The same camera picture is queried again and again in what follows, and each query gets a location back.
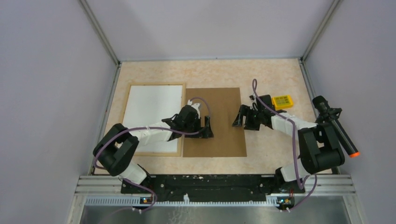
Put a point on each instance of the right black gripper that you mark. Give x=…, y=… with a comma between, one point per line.
x=245, y=110

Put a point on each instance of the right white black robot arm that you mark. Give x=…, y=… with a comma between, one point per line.
x=318, y=144

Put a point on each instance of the black microphone tripod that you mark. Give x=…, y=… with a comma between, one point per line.
x=328, y=114

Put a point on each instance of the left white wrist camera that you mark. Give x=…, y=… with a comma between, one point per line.
x=195, y=106

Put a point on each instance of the white toothed cable rail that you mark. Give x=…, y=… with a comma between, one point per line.
x=137, y=201

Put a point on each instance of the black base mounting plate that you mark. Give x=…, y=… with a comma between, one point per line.
x=212, y=188

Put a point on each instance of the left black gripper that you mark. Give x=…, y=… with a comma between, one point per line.
x=207, y=134

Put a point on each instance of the black microphone orange tip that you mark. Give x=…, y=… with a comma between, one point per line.
x=320, y=102

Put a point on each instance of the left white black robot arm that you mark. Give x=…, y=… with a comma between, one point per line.
x=116, y=149

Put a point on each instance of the brown frame backing board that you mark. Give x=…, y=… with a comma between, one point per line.
x=228, y=141

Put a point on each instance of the light wooden picture frame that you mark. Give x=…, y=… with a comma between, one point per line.
x=123, y=123

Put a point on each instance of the yellow calculator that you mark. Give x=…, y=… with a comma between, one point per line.
x=282, y=102

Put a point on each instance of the sunflower photo print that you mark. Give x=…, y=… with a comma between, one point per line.
x=151, y=108

